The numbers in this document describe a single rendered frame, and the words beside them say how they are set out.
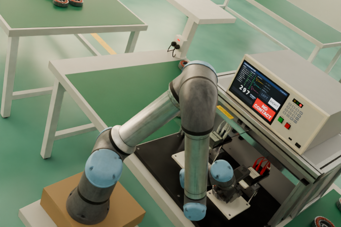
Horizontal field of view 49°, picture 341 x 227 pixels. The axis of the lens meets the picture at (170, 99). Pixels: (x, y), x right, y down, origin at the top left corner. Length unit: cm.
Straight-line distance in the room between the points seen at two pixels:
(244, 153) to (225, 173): 58
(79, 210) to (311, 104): 93
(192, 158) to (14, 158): 171
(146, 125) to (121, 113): 73
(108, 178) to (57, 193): 26
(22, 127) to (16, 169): 40
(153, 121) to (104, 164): 21
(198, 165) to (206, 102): 22
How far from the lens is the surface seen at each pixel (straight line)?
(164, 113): 120
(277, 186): 185
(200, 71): 113
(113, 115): 192
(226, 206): 168
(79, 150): 277
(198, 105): 104
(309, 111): 153
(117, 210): 142
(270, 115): 162
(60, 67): 219
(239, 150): 192
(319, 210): 205
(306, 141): 157
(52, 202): 139
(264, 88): 161
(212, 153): 186
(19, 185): 251
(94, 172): 121
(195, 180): 119
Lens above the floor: 191
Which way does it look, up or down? 32 degrees down
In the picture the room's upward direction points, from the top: 22 degrees clockwise
